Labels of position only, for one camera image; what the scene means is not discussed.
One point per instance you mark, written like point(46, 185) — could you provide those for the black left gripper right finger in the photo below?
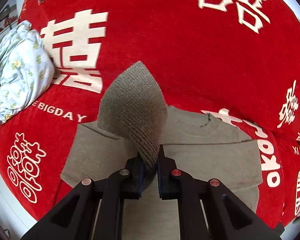
point(208, 209)

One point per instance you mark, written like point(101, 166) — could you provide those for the red wedding bed cover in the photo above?
point(238, 60)

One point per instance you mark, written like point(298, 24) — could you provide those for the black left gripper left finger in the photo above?
point(92, 209)

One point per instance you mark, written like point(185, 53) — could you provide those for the light floral quilt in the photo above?
point(26, 70)

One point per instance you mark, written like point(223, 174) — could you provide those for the grey knit sweater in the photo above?
point(133, 120)

